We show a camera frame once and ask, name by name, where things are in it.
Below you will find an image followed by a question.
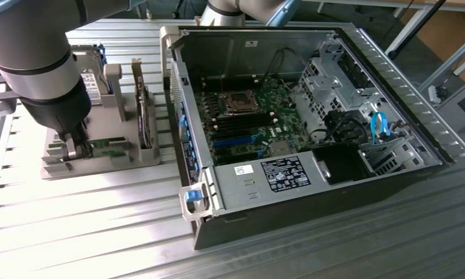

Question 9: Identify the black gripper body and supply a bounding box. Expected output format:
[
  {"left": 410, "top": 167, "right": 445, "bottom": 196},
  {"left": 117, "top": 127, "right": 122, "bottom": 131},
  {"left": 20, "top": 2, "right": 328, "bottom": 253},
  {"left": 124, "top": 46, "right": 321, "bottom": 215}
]
[{"left": 21, "top": 92, "right": 93, "bottom": 141}]

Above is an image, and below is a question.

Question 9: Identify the green RAM stick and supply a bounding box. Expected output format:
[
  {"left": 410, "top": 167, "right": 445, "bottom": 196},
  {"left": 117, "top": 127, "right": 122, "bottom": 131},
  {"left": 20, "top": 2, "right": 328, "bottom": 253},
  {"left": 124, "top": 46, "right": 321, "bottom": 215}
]
[{"left": 92, "top": 147, "right": 128, "bottom": 158}]

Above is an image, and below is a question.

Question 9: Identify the black RAM slot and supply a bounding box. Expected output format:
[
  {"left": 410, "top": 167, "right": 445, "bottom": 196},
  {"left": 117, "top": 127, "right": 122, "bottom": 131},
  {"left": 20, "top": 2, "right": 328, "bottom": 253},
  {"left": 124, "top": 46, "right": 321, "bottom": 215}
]
[
  {"left": 213, "top": 112, "right": 274, "bottom": 125},
  {"left": 214, "top": 115, "right": 276, "bottom": 128},
  {"left": 216, "top": 122, "right": 278, "bottom": 135},
  {"left": 216, "top": 119, "right": 277, "bottom": 132}
]

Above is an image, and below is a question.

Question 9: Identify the hard disk with white label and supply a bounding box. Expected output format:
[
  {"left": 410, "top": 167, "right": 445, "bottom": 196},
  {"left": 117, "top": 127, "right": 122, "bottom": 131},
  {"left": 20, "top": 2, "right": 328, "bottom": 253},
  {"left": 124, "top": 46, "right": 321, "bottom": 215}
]
[{"left": 69, "top": 43, "right": 110, "bottom": 107}]

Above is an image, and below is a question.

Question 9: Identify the grey parts rack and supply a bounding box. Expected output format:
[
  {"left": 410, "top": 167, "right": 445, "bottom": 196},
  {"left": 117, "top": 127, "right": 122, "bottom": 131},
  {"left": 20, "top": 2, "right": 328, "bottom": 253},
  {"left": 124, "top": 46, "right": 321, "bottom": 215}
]
[{"left": 40, "top": 43, "right": 160, "bottom": 180}]

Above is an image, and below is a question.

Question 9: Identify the grey case latch blue tab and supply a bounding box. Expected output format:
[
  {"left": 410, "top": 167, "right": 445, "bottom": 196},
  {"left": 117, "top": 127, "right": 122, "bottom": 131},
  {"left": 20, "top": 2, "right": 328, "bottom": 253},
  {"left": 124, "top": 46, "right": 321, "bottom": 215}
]
[{"left": 177, "top": 184, "right": 214, "bottom": 222}]

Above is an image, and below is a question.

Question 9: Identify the black expansion slot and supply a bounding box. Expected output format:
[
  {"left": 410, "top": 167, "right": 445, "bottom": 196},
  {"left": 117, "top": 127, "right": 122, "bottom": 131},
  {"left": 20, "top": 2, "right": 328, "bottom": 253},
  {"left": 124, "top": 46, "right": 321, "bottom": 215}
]
[{"left": 214, "top": 151, "right": 268, "bottom": 164}]

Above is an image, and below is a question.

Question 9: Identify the blue expansion slot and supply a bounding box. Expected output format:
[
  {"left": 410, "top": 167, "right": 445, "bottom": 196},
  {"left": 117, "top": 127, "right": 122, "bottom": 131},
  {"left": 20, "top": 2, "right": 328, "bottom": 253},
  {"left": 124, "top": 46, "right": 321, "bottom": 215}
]
[{"left": 212, "top": 135, "right": 258, "bottom": 148}]

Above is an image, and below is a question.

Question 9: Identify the silver power supply with label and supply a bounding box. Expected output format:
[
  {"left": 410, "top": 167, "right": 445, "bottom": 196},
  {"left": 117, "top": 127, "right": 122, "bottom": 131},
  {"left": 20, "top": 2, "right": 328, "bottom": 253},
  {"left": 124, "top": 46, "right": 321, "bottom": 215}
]
[{"left": 212, "top": 152, "right": 330, "bottom": 210}]

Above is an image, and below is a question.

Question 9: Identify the green motherboard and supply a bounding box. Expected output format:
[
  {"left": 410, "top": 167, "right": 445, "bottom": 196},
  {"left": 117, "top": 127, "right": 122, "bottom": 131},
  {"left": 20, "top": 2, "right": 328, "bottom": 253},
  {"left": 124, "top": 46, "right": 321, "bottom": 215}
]
[{"left": 193, "top": 76, "right": 316, "bottom": 167}]

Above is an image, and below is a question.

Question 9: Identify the silver chipset heatsink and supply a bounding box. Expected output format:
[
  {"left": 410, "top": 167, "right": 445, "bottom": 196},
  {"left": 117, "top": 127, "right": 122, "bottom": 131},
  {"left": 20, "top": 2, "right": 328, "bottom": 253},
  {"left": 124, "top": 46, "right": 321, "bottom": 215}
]
[{"left": 268, "top": 141, "right": 296, "bottom": 156}]

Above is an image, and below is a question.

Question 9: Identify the black open PC case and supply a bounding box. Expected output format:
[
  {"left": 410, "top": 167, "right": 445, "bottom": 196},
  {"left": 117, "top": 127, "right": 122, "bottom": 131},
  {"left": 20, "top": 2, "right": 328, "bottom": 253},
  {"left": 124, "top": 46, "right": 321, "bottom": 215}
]
[{"left": 158, "top": 24, "right": 457, "bottom": 251}]

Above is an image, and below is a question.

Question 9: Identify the metal disk bay cage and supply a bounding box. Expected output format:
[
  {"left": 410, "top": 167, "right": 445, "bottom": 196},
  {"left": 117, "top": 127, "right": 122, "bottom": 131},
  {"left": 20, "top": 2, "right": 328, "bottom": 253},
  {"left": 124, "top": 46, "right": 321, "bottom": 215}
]
[{"left": 296, "top": 40, "right": 377, "bottom": 114}]

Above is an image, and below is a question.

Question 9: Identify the white power strip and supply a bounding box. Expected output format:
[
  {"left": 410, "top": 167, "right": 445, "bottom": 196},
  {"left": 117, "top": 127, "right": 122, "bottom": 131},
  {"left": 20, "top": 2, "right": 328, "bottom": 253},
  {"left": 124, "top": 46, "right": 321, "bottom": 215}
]
[{"left": 426, "top": 84, "right": 452, "bottom": 103}]

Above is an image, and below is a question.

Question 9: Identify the black stand pole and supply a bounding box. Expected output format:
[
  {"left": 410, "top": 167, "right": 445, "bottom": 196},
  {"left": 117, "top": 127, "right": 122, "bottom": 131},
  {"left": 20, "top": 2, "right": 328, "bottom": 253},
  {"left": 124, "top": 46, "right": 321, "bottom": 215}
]
[{"left": 386, "top": 0, "right": 441, "bottom": 56}]

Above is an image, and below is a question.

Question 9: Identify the brown board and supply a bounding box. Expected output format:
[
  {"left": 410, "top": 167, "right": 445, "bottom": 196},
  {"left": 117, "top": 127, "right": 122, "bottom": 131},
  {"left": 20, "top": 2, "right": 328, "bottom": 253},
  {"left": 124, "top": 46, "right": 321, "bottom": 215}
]
[{"left": 400, "top": 8, "right": 465, "bottom": 74}]

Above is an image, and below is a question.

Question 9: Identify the dark grey camera bracket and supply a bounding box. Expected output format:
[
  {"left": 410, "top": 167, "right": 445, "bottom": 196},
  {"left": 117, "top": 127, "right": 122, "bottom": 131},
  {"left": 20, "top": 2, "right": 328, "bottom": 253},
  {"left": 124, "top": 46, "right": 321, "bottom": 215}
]
[{"left": 0, "top": 76, "right": 21, "bottom": 118}]

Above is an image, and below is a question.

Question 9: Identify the graphics card with metal bracket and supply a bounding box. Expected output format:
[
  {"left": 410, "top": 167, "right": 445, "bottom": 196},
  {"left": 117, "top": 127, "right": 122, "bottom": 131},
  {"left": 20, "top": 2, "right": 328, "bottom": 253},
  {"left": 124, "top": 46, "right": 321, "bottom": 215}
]
[{"left": 130, "top": 58, "right": 158, "bottom": 152}]

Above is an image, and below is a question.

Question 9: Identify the CPU socket with metal frame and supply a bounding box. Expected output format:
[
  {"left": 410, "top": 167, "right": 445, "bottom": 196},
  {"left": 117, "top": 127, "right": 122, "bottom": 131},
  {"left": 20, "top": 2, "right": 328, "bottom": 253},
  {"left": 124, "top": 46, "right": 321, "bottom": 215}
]
[{"left": 217, "top": 91, "right": 262, "bottom": 116}]

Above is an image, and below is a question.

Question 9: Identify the black cable bundle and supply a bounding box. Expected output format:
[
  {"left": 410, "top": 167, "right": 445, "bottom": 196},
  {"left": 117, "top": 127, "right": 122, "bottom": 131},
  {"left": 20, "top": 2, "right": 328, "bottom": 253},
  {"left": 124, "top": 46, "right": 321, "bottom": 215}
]
[{"left": 266, "top": 47, "right": 308, "bottom": 80}]

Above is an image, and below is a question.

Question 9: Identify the blue disk wire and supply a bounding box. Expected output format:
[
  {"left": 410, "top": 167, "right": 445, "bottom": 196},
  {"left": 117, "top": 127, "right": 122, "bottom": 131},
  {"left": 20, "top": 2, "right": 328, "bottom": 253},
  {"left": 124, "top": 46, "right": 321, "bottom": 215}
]
[{"left": 369, "top": 111, "right": 392, "bottom": 145}]

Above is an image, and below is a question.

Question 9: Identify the white desk frame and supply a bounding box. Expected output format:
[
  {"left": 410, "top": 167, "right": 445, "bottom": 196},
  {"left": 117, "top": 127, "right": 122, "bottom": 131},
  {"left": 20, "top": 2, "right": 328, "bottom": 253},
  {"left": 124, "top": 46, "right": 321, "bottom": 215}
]
[{"left": 313, "top": 0, "right": 465, "bottom": 77}]

